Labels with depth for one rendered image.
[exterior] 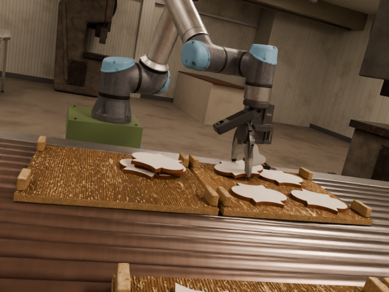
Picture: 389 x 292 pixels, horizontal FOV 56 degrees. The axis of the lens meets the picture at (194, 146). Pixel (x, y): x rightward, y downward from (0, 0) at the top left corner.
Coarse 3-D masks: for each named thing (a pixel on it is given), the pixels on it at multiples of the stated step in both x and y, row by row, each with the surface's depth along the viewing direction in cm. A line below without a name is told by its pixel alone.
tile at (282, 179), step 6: (264, 174) 111; (270, 174) 112; (276, 174) 113; (282, 174) 115; (288, 174) 116; (264, 180) 109; (270, 180) 108; (276, 180) 107; (282, 180) 108; (288, 180) 110; (294, 180) 111; (300, 180) 112; (294, 186) 108; (300, 186) 108
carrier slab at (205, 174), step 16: (208, 176) 102; (224, 176) 105; (288, 192) 102; (320, 192) 108; (224, 208) 81; (240, 208) 83; (256, 208) 85; (272, 208) 87; (288, 208) 89; (304, 208) 92; (368, 224) 93
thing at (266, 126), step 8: (248, 104) 102; (256, 104) 101; (264, 104) 101; (272, 104) 104; (256, 112) 103; (264, 112) 104; (272, 112) 104; (256, 120) 104; (264, 120) 104; (240, 128) 106; (248, 128) 102; (256, 128) 102; (264, 128) 103; (272, 128) 104; (240, 136) 106; (256, 136) 104; (264, 136) 105; (272, 136) 104
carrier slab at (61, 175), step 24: (48, 168) 84; (72, 168) 87; (96, 168) 90; (120, 168) 94; (24, 192) 69; (48, 192) 71; (72, 192) 74; (96, 192) 76; (120, 192) 79; (144, 192) 81; (168, 192) 84; (192, 192) 87
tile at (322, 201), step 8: (296, 192) 99; (304, 192) 101; (312, 192) 102; (296, 200) 96; (304, 200) 95; (312, 200) 95; (320, 200) 96; (328, 200) 98; (336, 200) 99; (320, 208) 93; (328, 208) 92; (336, 208) 94; (344, 208) 94
